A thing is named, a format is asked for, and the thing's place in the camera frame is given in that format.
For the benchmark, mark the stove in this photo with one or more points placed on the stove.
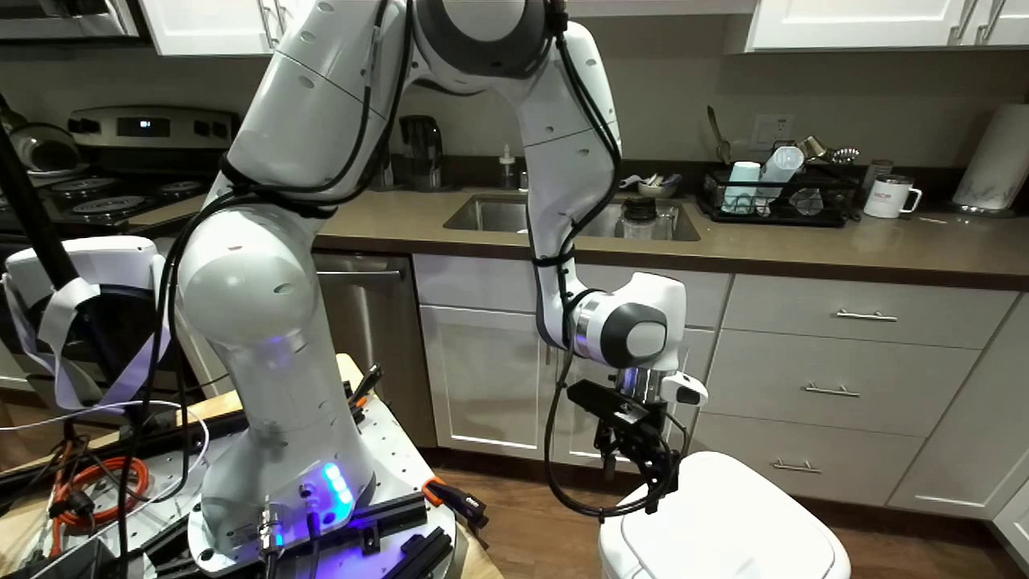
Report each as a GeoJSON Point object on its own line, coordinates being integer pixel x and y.
{"type": "Point", "coordinates": [112, 193]}

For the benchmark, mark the white bin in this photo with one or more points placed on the white bin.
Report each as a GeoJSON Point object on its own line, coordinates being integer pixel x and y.
{"type": "Point", "coordinates": [723, 523]}

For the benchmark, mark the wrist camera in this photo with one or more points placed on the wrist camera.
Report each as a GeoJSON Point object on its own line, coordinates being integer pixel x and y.
{"type": "Point", "coordinates": [599, 400]}

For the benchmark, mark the white mug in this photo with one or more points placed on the white mug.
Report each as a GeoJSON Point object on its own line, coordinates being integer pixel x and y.
{"type": "Point", "coordinates": [884, 197]}

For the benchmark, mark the black dish rack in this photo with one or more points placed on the black dish rack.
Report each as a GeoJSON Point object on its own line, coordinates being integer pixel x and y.
{"type": "Point", "coordinates": [804, 205]}

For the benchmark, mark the small bowl with utensils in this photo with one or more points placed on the small bowl with utensils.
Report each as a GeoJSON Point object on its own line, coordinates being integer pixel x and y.
{"type": "Point", "coordinates": [657, 187]}

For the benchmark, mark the wall socket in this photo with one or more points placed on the wall socket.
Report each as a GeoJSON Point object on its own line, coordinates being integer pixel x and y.
{"type": "Point", "coordinates": [772, 133]}

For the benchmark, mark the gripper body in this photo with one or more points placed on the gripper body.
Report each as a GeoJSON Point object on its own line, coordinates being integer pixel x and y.
{"type": "Point", "coordinates": [635, 438]}

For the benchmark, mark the white cabinet door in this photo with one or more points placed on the white cabinet door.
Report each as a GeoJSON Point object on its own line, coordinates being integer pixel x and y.
{"type": "Point", "coordinates": [482, 378]}

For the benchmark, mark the paper towel roll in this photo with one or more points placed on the paper towel roll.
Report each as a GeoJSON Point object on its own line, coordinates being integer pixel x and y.
{"type": "Point", "coordinates": [997, 161]}

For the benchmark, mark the black stand pole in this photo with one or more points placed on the black stand pole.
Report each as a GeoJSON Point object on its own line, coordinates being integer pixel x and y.
{"type": "Point", "coordinates": [32, 217]}

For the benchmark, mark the dark tumbler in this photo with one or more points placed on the dark tumbler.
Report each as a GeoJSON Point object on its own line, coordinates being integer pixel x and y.
{"type": "Point", "coordinates": [878, 170]}

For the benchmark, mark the orange and black clamp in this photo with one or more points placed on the orange and black clamp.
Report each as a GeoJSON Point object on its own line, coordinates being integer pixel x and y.
{"type": "Point", "coordinates": [458, 503]}

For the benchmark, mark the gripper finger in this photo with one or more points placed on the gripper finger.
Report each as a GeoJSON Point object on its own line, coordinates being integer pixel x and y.
{"type": "Point", "coordinates": [653, 487]}
{"type": "Point", "coordinates": [672, 473]}

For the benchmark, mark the black coffee pitcher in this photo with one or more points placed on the black coffee pitcher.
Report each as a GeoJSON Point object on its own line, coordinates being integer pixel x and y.
{"type": "Point", "coordinates": [421, 153]}

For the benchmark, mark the white bin lid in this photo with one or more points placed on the white bin lid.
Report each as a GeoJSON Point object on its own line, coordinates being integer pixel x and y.
{"type": "Point", "coordinates": [739, 515]}

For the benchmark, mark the white drawer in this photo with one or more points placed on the white drawer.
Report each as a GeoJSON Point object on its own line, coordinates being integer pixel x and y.
{"type": "Point", "coordinates": [900, 386]}
{"type": "Point", "coordinates": [924, 314]}
{"type": "Point", "coordinates": [860, 466]}

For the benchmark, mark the black aluminium rail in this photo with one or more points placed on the black aluminium rail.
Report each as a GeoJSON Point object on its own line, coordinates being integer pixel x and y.
{"type": "Point", "coordinates": [418, 555]}

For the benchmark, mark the metal ladle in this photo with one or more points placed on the metal ladle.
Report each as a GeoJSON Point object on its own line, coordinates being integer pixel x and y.
{"type": "Point", "coordinates": [718, 137]}

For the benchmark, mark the clear soap bottle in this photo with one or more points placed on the clear soap bottle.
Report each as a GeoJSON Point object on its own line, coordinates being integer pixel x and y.
{"type": "Point", "coordinates": [507, 170]}

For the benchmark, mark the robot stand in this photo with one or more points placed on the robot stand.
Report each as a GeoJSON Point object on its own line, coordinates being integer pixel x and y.
{"type": "Point", "coordinates": [402, 450]}

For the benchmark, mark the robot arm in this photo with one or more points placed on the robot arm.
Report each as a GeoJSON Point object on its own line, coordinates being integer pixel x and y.
{"type": "Point", "coordinates": [273, 281]}

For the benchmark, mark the glass jar with black lid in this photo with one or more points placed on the glass jar with black lid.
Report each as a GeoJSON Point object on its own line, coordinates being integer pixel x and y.
{"type": "Point", "coordinates": [643, 219]}

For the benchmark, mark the pale teal cup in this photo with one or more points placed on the pale teal cup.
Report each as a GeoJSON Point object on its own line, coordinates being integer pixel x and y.
{"type": "Point", "coordinates": [741, 185]}

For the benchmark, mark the steel sink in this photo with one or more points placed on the steel sink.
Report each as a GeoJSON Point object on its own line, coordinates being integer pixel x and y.
{"type": "Point", "coordinates": [498, 215]}

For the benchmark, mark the white upper cabinet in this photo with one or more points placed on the white upper cabinet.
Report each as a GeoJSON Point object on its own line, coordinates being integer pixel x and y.
{"type": "Point", "coordinates": [201, 24]}
{"type": "Point", "coordinates": [884, 22]}

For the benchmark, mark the steel dishwasher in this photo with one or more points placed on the steel dishwasher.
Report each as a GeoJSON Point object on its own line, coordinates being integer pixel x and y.
{"type": "Point", "coordinates": [370, 338]}

